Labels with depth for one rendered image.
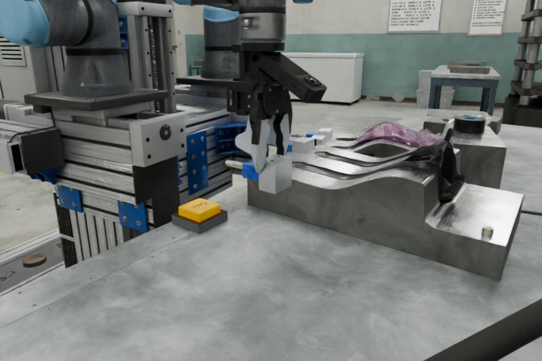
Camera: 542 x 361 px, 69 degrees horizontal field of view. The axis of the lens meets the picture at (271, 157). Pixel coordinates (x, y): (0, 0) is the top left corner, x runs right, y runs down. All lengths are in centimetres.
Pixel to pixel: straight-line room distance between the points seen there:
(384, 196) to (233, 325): 34
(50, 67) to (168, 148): 59
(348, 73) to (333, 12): 152
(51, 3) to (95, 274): 48
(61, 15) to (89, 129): 24
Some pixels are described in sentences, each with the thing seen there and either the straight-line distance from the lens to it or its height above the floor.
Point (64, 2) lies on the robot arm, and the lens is 86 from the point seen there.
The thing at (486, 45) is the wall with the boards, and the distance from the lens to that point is 814.
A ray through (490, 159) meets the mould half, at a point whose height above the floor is 88.
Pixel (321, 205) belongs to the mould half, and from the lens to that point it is 78.
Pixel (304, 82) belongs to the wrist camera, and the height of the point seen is 109.
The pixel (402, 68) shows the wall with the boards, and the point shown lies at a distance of 822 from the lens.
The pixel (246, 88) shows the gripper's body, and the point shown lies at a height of 108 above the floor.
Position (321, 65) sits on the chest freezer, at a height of 72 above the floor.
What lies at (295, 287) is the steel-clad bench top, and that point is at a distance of 62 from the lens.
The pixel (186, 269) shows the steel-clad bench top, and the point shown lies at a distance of 68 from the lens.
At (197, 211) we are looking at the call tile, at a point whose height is 84.
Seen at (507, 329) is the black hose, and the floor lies 87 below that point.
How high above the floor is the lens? 115
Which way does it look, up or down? 16 degrees down
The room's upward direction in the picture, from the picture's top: straight up
